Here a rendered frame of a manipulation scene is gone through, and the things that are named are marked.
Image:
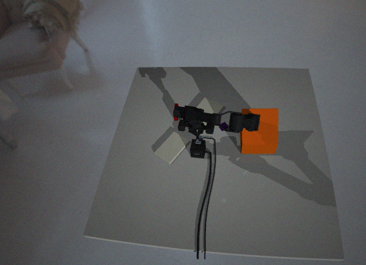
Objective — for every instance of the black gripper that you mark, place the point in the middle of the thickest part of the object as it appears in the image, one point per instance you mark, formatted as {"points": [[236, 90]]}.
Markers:
{"points": [[209, 129]]}

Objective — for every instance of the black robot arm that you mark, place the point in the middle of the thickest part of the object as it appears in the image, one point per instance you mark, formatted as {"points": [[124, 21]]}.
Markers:
{"points": [[238, 121]]}

